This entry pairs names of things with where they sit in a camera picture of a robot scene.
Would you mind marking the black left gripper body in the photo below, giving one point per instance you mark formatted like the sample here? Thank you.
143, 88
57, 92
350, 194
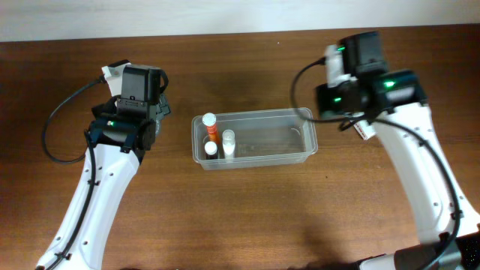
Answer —
162, 111

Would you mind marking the orange tube white cap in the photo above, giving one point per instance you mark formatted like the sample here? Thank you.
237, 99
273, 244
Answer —
210, 122

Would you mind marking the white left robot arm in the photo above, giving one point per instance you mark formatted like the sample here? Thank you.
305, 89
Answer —
123, 130

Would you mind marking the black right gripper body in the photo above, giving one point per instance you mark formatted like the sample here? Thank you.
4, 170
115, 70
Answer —
335, 100

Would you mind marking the clear plastic container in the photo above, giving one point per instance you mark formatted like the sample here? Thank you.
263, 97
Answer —
262, 138

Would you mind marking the black bottle white cap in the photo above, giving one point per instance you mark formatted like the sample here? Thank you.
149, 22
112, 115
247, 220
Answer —
211, 150

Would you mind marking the clear spray bottle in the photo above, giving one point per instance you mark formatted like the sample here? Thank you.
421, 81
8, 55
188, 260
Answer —
229, 144

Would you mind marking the white Panadol medicine box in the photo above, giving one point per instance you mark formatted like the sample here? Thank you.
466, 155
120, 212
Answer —
365, 130

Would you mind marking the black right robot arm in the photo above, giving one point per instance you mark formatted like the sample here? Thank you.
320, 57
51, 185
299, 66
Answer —
446, 224

